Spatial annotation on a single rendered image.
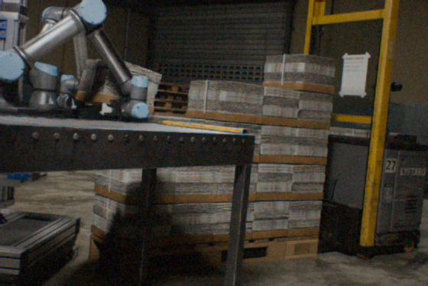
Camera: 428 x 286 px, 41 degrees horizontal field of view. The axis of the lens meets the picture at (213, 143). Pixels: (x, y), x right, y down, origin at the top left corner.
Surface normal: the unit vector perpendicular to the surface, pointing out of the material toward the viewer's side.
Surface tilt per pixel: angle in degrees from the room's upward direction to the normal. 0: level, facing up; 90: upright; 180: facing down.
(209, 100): 90
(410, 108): 90
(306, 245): 90
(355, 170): 90
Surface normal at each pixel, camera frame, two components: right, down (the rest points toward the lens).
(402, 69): -0.58, -0.01
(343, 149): -0.80, -0.04
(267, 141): 0.59, 0.09
